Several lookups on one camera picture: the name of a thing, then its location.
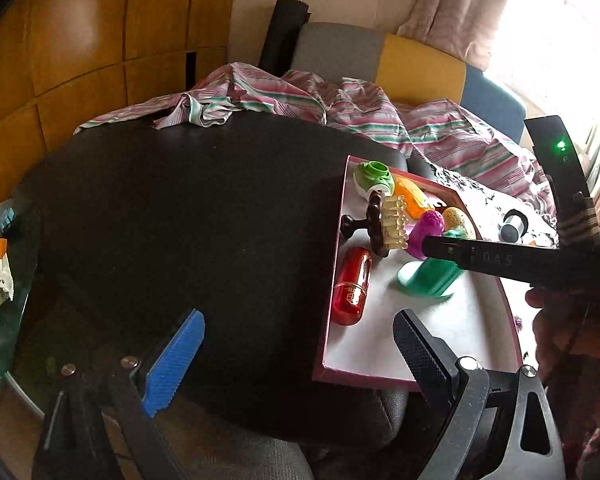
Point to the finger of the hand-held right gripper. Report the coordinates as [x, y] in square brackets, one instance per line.
[445, 250]

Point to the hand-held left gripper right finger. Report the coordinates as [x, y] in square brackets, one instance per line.
[420, 350]

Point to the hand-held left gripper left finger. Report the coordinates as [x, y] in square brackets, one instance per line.
[175, 360]

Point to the magenta plastic spool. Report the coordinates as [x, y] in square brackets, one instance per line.
[425, 227]

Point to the yellow embossed oval block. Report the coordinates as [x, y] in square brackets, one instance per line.
[455, 220]

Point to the green plastic spool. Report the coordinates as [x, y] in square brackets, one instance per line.
[427, 277]

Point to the brown pegged brush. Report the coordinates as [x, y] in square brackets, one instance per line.
[377, 232]

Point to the red capsule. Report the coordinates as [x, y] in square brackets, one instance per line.
[352, 285]

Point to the person's right forearm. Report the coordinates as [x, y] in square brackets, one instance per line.
[595, 395]

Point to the person's right hand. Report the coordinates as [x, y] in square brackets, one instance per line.
[560, 330]

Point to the black and silver cylinder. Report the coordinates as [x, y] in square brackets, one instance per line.
[512, 227]

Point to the orange small toy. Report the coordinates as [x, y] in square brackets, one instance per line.
[410, 197]

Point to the green and white small toy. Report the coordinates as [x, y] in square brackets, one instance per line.
[375, 180]

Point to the grey office chair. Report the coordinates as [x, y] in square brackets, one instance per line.
[260, 455]

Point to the glass side table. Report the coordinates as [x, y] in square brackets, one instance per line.
[0, 355]

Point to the grey yellow blue chair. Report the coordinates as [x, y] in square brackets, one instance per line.
[420, 70]

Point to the pink green striped cloth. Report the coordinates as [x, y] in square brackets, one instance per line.
[330, 100]

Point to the pale curtain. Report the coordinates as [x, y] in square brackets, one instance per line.
[455, 10]

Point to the black rolled mat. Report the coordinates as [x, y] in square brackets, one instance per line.
[282, 35]

